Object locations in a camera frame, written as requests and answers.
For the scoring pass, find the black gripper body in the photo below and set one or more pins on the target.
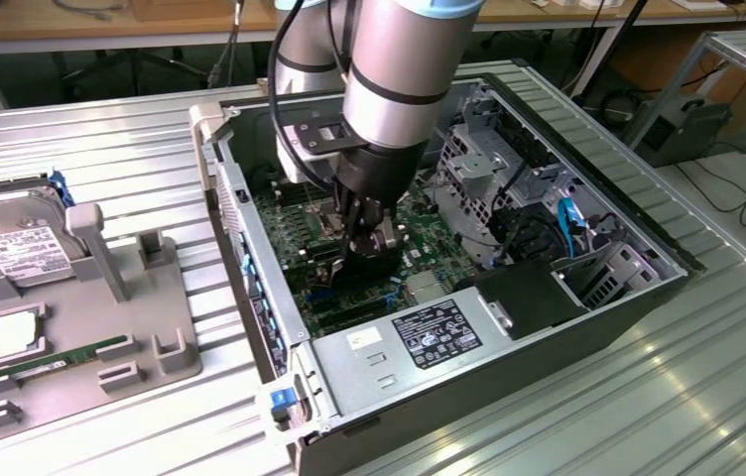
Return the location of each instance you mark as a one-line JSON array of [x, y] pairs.
[[379, 168]]

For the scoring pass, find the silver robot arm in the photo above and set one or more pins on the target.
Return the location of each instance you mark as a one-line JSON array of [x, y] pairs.
[[399, 74]]

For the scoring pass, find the CPU socket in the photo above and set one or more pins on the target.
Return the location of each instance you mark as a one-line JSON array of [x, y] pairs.
[[322, 218]]

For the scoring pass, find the green motherboard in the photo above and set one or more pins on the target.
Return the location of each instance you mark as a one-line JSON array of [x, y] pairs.
[[433, 233]]

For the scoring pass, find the installed black RAM stick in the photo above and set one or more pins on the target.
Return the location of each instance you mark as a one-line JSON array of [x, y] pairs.
[[319, 254]]

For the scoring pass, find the silver chipset heatsink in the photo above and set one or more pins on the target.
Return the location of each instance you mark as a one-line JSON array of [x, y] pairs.
[[422, 288]]

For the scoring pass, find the silver drive cage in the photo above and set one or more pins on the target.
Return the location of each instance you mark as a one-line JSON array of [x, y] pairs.
[[479, 168]]

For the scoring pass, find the blue expansion slot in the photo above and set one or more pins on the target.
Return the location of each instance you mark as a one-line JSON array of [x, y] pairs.
[[321, 296]]

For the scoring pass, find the black expansion slot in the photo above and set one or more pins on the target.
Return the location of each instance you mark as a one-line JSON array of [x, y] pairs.
[[350, 312]]

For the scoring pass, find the silver power supply unit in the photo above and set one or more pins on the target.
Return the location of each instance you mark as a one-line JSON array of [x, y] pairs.
[[359, 367]]

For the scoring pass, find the black tripod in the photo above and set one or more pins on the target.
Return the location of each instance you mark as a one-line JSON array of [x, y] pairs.
[[224, 44]]

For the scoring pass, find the silver disk bay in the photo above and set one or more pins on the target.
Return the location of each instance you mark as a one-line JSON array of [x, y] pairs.
[[605, 277]]

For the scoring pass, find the blue case latch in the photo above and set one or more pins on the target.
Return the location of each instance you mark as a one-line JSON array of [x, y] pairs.
[[280, 399]]

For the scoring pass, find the open black PC case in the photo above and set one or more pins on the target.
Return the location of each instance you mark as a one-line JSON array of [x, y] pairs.
[[453, 421]]

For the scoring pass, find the blue disk caddy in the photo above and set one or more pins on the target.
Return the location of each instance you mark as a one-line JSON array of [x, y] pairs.
[[59, 186]]

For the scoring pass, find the black box on floor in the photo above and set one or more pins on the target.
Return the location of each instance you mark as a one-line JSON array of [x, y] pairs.
[[684, 134]]

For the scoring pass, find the grey parts rack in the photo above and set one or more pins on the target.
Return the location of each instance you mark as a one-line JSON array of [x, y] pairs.
[[61, 317]]

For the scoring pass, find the silver hard disk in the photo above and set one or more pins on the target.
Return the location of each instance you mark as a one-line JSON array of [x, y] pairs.
[[16, 238]]

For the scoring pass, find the wooden desk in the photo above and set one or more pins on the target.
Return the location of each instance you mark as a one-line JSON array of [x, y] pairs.
[[81, 22]]

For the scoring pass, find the green RAM stick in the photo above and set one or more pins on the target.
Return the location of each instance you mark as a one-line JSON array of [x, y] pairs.
[[48, 364]]

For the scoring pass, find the silver CPU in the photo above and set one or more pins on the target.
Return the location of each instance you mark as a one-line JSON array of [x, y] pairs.
[[12, 337]]

